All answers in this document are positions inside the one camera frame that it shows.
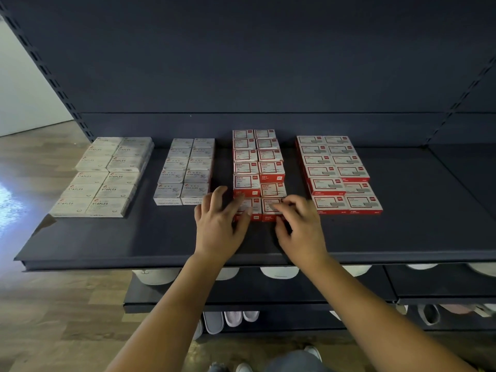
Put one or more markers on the person's grey clothing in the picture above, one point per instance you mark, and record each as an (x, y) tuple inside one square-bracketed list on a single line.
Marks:
[(291, 362)]

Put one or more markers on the person's right hand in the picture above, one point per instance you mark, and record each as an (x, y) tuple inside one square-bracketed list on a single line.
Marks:
[(304, 236)]

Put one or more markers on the grey slipper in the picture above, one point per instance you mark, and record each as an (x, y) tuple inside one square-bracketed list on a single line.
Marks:
[(198, 329), (213, 321)]

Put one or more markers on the dark metal shelf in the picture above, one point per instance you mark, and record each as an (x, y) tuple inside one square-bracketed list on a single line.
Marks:
[(232, 58)]

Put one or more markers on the person's right forearm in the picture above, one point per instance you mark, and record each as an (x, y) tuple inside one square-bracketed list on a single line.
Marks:
[(387, 321)]

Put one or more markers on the small red white box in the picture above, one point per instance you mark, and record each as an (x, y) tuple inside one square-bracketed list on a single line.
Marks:
[(310, 140), (246, 155), (270, 154), (254, 205), (318, 159), (353, 172), (322, 171), (273, 189), (265, 134), (268, 205), (329, 203), (358, 187), (267, 143), (244, 144), (337, 140), (272, 168), (363, 203), (243, 134), (314, 149), (246, 167), (326, 183), (347, 159), (342, 149), (247, 183)]

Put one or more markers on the person's left hand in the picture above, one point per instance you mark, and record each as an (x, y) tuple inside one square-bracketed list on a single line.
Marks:
[(221, 232)]

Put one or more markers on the person's left forearm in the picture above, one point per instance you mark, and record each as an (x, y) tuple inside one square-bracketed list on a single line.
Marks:
[(170, 317)]

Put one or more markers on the clear packaged insoles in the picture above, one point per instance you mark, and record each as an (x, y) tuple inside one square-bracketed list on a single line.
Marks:
[(465, 310)]

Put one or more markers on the person's grey shoe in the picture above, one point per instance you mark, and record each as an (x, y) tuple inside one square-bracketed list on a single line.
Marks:
[(244, 367), (312, 352)]

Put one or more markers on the pink slipper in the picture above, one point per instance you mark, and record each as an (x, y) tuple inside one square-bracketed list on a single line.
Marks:
[(233, 317), (251, 314)]

